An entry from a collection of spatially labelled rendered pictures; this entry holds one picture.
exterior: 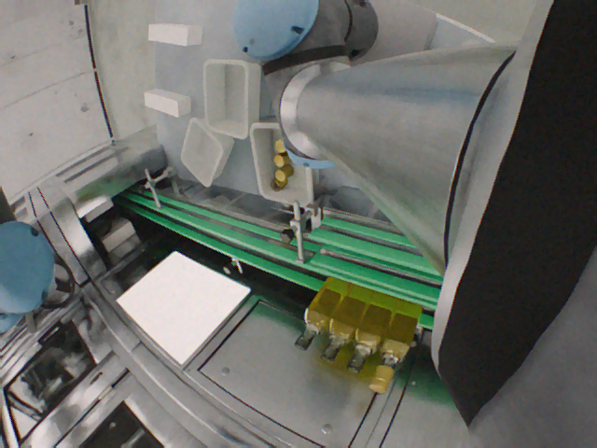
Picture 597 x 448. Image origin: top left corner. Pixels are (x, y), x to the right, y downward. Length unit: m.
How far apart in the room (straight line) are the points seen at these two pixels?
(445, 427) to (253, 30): 0.81
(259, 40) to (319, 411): 0.66
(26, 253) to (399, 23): 0.57
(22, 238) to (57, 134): 3.66
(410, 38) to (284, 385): 0.75
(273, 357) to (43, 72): 3.88
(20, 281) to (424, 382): 0.75
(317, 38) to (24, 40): 3.92
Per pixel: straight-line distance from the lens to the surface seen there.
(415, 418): 0.69
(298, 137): 0.29
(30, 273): 0.25
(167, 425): 0.76
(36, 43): 4.07
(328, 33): 0.34
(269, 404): 0.64
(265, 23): 0.33
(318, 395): 0.64
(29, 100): 3.90
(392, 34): 0.50
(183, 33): 0.90
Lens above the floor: 1.35
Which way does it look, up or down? 43 degrees down
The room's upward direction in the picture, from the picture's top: 136 degrees counter-clockwise
